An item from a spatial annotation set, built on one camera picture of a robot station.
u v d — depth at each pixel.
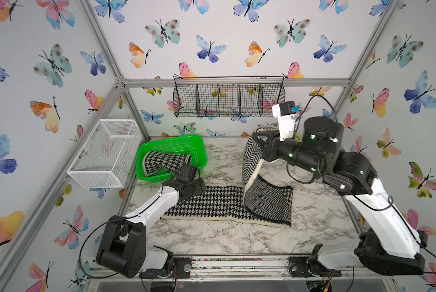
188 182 0.67
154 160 0.94
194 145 1.14
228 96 0.98
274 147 0.44
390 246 0.38
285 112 0.42
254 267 0.76
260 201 0.91
